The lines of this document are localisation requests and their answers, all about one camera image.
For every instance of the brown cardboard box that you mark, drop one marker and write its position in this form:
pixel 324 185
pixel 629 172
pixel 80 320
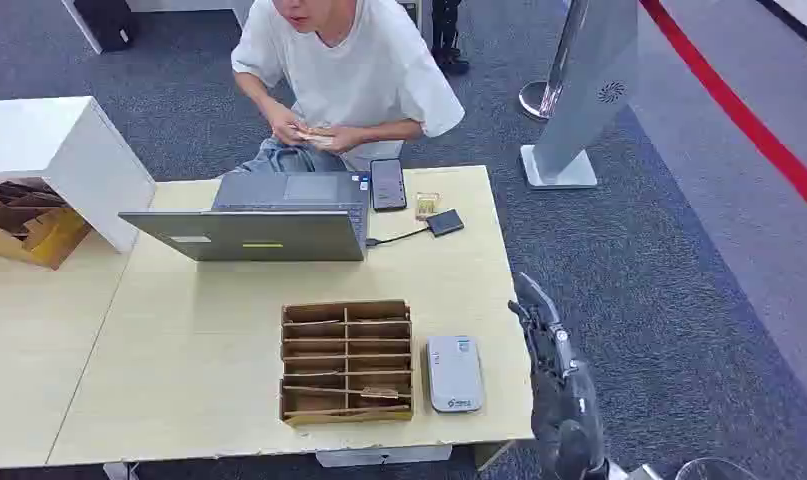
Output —
pixel 19 205

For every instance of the white desk frame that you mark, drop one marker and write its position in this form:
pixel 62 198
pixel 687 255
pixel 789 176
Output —
pixel 85 30

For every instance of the black smartphone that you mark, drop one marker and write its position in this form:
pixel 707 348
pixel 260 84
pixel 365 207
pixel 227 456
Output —
pixel 388 185

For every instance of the stack of cards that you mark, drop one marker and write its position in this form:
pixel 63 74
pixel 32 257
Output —
pixel 313 137

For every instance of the chrome stanchion post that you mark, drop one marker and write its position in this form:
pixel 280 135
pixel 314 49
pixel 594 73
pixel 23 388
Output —
pixel 558 60

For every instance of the wooden card box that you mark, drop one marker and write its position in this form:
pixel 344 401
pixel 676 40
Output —
pixel 290 411

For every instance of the yellow cardboard box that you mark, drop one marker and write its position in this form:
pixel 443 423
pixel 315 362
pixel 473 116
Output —
pixel 55 245

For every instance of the white cabinet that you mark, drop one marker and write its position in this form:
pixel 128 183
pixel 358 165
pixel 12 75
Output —
pixel 78 152

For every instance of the grey kiosk stand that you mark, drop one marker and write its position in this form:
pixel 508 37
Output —
pixel 585 99

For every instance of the black bin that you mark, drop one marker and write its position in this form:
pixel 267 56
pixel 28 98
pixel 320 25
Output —
pixel 108 23

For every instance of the red barrier belt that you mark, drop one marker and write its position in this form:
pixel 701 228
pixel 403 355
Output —
pixel 741 112

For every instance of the black external drive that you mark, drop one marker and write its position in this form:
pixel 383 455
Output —
pixel 445 222

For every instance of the grey laptop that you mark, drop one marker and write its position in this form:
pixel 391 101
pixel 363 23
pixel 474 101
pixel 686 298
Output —
pixel 270 228

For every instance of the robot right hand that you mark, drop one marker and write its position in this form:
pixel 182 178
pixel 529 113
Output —
pixel 565 404

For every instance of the person's left hand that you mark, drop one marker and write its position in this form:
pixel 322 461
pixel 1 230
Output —
pixel 342 139

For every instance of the metal desk bracket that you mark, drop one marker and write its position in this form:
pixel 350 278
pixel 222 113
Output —
pixel 383 456

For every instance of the standing person's legs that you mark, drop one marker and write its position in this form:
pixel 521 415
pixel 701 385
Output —
pixel 448 40

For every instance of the grey card reader device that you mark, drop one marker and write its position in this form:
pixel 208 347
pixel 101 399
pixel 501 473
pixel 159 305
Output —
pixel 454 374

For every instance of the clear plastic dome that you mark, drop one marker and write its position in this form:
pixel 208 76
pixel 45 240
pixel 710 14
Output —
pixel 716 470

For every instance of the card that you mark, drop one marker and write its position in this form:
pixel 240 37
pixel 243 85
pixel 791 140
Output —
pixel 379 393

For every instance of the person's right hand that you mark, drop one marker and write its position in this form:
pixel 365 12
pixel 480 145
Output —
pixel 285 126

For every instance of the person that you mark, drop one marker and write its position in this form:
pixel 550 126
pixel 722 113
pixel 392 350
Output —
pixel 356 66

